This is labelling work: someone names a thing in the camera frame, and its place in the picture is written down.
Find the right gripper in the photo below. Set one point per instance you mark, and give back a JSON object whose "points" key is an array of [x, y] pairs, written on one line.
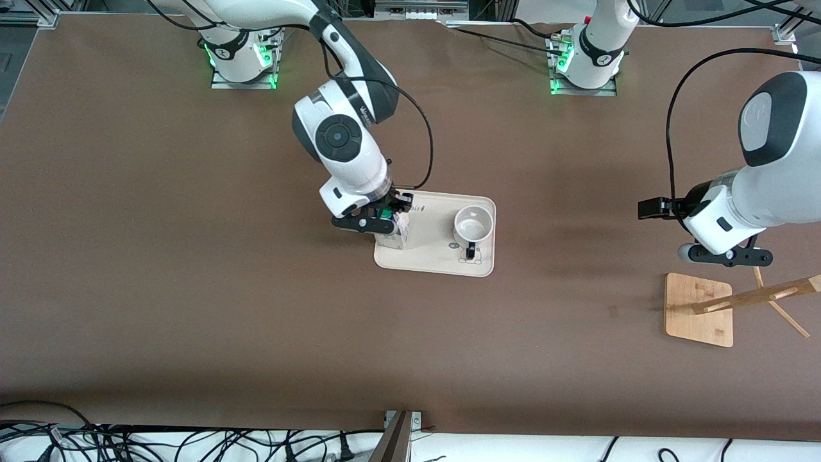
{"points": [[397, 201]]}

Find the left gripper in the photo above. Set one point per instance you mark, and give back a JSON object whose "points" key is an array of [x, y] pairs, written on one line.
{"points": [[678, 206]]}

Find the blue white milk carton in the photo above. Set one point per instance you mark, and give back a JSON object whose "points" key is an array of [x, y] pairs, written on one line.
{"points": [[391, 240]]}

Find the white smiley mug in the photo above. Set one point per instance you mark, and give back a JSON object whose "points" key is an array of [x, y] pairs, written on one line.
{"points": [[473, 228]]}

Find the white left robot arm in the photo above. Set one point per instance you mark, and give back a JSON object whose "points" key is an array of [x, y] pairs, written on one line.
{"points": [[782, 179]]}

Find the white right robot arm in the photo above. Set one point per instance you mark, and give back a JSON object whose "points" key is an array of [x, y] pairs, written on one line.
{"points": [[346, 138]]}

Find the bamboo cup rack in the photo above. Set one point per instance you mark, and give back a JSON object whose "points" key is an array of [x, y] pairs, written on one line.
{"points": [[696, 321]]}

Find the cream rabbit print tray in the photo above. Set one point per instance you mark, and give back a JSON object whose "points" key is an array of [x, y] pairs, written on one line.
{"points": [[430, 256]]}

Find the grey power strip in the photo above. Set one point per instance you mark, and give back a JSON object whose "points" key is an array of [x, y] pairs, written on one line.
{"points": [[420, 11]]}

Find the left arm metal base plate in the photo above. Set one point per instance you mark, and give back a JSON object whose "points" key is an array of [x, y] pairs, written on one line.
{"points": [[609, 91]]}

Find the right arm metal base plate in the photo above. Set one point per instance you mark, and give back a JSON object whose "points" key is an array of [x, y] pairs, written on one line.
{"points": [[221, 83]]}

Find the small metal table bracket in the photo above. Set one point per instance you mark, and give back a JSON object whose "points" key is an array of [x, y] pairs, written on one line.
{"points": [[415, 420]]}

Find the metal corner bracket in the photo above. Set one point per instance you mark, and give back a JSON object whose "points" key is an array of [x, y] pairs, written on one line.
{"points": [[784, 35]]}

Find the dark metal camera pole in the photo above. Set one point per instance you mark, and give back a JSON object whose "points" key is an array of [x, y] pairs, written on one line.
{"points": [[394, 443]]}

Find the aluminium frame profile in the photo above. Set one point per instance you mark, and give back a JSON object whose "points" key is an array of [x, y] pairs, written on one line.
{"points": [[805, 14]]}

